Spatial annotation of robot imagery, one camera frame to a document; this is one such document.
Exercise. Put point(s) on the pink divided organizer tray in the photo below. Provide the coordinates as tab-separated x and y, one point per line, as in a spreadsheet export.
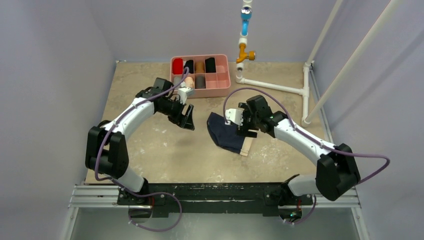
217	84

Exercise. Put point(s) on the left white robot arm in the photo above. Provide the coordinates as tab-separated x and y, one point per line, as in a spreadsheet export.
106	149

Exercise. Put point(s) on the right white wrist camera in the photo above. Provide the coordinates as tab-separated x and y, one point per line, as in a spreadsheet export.
233	116

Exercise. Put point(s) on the dark grey rolled cloth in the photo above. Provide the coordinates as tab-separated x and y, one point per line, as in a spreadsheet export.
200	82

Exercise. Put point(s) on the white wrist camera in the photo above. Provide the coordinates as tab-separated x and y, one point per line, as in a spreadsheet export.
233	116
184	93

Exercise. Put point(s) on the orange pipe valve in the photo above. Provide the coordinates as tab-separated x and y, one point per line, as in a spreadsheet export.
245	55

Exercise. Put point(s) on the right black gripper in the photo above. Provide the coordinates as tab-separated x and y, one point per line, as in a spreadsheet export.
245	124

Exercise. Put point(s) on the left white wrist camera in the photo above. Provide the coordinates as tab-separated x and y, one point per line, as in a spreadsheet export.
184	93

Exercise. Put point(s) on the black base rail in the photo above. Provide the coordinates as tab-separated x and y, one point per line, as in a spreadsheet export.
270	199

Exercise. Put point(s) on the black rolled cloth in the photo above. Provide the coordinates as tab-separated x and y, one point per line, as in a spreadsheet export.
210	65
190	65

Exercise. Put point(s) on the brown rolled cloth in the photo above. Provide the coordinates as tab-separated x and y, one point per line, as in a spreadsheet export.
199	67

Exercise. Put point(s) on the peach rolled cloth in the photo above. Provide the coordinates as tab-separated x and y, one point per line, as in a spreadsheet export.
189	82

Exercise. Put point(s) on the blue pipe valve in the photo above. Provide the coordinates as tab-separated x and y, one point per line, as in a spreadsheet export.
245	14

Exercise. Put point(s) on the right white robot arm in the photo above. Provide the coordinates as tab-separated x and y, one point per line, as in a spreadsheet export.
336	168

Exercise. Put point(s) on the aluminium extrusion frame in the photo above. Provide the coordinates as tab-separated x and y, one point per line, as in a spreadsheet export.
106	196

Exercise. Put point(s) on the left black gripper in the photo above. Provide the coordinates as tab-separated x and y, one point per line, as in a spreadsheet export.
185	122

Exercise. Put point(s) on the white pvc pipe frame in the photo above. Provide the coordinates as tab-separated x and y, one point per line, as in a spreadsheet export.
308	114

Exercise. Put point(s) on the red rolled cloth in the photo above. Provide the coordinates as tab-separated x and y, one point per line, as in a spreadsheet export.
177	66

